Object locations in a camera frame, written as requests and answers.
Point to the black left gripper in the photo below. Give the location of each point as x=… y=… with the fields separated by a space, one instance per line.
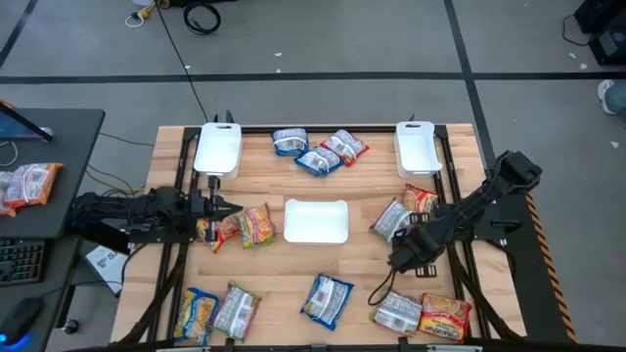
x=200 y=205

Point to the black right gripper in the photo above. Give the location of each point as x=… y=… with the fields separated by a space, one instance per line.
x=425 y=242

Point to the red Maruchan noodle pack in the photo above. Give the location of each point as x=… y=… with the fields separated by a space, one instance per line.
x=421 y=198
x=445 y=318
x=344 y=146
x=226 y=232

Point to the white plastic bin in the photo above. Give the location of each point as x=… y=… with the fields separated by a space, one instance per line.
x=418 y=151
x=315 y=220
x=217 y=151

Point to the blue Maruchan noodle pack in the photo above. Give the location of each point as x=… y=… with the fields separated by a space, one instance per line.
x=326 y=300
x=290 y=143
x=195 y=315
x=319 y=161

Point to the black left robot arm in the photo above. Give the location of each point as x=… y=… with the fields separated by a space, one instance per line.
x=112 y=207

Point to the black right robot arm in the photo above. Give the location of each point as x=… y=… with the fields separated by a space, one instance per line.
x=489 y=193

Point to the black platform with hazard stripe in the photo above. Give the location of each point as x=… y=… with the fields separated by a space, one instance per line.
x=533 y=274

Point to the white printed box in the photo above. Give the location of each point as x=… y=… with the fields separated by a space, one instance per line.
x=105 y=264

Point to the black office desk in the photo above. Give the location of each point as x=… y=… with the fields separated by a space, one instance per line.
x=73 y=146

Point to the black desk caster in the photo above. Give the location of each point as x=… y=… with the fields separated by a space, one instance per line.
x=71 y=326

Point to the black backlit keyboard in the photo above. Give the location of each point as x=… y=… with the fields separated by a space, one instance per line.
x=19 y=261

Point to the black computer monitor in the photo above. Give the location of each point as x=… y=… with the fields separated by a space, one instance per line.
x=14 y=128

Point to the black computer mouse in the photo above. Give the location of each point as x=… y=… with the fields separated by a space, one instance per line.
x=19 y=318

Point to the person's shoe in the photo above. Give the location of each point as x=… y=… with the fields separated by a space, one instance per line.
x=611 y=98

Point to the black equipment case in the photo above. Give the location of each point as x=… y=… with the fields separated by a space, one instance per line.
x=606 y=44

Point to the black metal table frame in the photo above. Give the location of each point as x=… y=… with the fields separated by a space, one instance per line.
x=254 y=129

